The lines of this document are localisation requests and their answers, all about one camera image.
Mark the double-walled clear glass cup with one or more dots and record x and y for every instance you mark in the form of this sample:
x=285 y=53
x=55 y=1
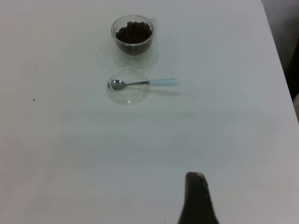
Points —
x=134 y=50

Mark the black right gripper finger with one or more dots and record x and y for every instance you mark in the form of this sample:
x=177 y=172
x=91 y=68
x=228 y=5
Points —
x=196 y=200

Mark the small clear glass dish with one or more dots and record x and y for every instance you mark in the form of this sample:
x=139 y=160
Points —
x=130 y=95

